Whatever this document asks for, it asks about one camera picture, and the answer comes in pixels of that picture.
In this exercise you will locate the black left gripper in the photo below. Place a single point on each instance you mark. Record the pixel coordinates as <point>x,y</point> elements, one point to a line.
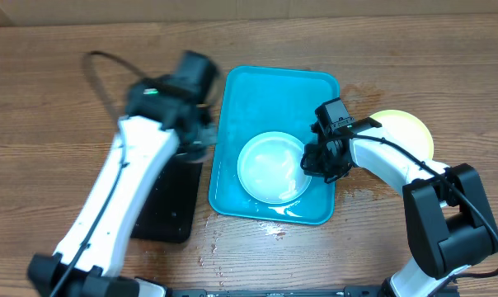
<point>207,135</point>

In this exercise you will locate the teal plastic tray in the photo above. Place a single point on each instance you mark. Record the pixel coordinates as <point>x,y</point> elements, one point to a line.
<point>258,100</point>

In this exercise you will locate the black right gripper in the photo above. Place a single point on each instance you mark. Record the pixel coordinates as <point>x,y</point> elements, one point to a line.
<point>315,169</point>

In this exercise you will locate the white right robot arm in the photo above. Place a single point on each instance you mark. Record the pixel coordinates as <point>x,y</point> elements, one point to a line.
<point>450,228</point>

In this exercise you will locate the yellow plate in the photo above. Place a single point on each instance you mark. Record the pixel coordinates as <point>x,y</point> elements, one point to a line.
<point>409,131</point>

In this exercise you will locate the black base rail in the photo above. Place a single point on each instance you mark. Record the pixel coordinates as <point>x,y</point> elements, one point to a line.
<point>348,291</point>

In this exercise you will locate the light blue plate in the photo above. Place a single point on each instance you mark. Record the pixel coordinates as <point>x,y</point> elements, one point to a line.
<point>268,168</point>

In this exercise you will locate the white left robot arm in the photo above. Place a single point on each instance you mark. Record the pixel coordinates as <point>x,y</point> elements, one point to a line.
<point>164,118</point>

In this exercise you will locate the black rectangular water tray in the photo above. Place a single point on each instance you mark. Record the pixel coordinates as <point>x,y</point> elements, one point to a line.
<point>168,212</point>

